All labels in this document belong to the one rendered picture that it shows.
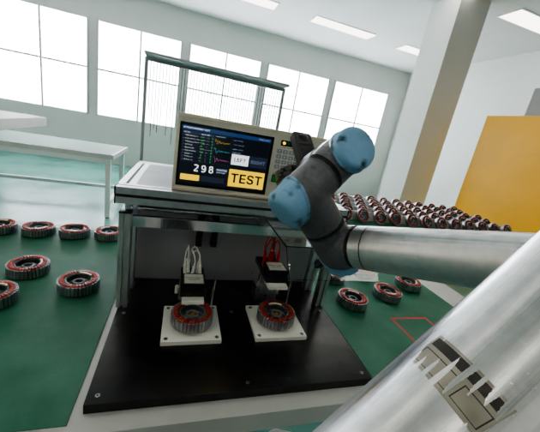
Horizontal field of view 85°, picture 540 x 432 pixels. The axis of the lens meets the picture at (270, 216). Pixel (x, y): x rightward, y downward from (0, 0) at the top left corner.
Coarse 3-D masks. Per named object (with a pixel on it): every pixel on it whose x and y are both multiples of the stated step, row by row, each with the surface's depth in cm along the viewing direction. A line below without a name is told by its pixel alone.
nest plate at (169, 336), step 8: (168, 312) 82; (216, 312) 86; (168, 320) 79; (216, 320) 83; (168, 328) 76; (208, 328) 79; (216, 328) 80; (168, 336) 74; (176, 336) 74; (184, 336) 75; (192, 336) 75; (200, 336) 76; (208, 336) 76; (216, 336) 77; (160, 344) 72; (168, 344) 72; (176, 344) 73; (184, 344) 73; (192, 344) 74; (200, 344) 74
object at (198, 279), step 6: (186, 276) 85; (192, 276) 86; (198, 276) 87; (204, 276) 87; (186, 282) 82; (192, 282) 83; (198, 282) 83; (204, 282) 84; (180, 288) 85; (186, 288) 82; (192, 288) 82; (198, 288) 83; (204, 288) 83; (180, 294) 82; (186, 294) 82; (192, 294) 83; (198, 294) 83; (204, 294) 84; (186, 300) 81; (192, 300) 82; (198, 300) 82
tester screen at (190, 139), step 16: (192, 128) 77; (192, 144) 78; (208, 144) 79; (224, 144) 80; (240, 144) 81; (256, 144) 83; (192, 160) 79; (208, 160) 81; (224, 160) 82; (208, 176) 82; (224, 176) 83
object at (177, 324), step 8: (176, 304) 81; (184, 304) 82; (192, 304) 82; (200, 304) 83; (176, 312) 77; (184, 312) 81; (192, 312) 81; (200, 312) 82; (208, 312) 80; (176, 320) 75; (184, 320) 75; (192, 320) 76; (200, 320) 76; (208, 320) 77; (176, 328) 76; (184, 328) 74; (192, 328) 75; (200, 328) 76
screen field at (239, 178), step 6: (234, 174) 84; (240, 174) 84; (246, 174) 85; (252, 174) 85; (258, 174) 85; (264, 174) 86; (228, 180) 84; (234, 180) 84; (240, 180) 85; (246, 180) 85; (252, 180) 86; (258, 180) 86; (234, 186) 85; (240, 186) 85; (246, 186) 86; (252, 186) 86; (258, 186) 87
